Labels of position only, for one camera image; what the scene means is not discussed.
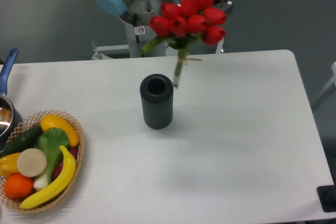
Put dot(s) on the white frame at right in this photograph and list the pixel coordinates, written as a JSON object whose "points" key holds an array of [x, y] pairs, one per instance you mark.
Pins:
{"points": [[325, 92]]}

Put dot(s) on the green bok choy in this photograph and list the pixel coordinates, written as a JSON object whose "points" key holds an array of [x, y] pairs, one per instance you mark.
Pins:
{"points": [[49, 143]]}

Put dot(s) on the woven wicker basket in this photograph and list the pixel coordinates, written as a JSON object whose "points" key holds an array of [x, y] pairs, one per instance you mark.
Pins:
{"points": [[27, 124]]}

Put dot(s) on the red tulip bouquet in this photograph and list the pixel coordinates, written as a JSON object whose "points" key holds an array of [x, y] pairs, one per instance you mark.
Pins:
{"points": [[184, 24]]}

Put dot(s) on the yellow banana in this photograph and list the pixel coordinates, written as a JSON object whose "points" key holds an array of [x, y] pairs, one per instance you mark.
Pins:
{"points": [[57, 186]]}

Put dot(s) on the beige round disc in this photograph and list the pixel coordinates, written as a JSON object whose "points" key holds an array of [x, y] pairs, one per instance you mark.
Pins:
{"points": [[31, 162]]}

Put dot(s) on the black device at table edge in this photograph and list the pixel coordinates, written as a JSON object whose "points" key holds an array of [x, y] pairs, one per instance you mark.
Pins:
{"points": [[327, 197]]}

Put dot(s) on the blue handled saucepan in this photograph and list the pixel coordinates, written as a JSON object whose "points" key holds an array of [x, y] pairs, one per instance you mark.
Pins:
{"points": [[10, 117]]}

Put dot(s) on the orange fruit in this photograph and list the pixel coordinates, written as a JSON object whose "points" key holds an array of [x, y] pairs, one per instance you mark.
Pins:
{"points": [[18, 186]]}

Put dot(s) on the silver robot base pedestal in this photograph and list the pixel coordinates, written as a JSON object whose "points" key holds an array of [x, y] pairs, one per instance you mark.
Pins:
{"points": [[138, 33]]}

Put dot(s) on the yellow squash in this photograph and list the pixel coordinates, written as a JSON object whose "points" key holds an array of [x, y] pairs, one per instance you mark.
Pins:
{"points": [[55, 121]]}

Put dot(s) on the purple eggplant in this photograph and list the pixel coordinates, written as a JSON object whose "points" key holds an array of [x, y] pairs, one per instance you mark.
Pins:
{"points": [[58, 169]]}

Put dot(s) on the yellow bell pepper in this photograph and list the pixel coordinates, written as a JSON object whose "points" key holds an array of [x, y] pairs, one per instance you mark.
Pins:
{"points": [[8, 165]]}

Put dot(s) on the green cucumber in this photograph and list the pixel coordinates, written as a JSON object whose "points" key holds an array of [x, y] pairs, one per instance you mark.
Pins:
{"points": [[23, 141]]}

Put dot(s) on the dark grey ribbed vase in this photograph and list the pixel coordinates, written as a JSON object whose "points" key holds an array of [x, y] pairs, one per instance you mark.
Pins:
{"points": [[156, 91]]}

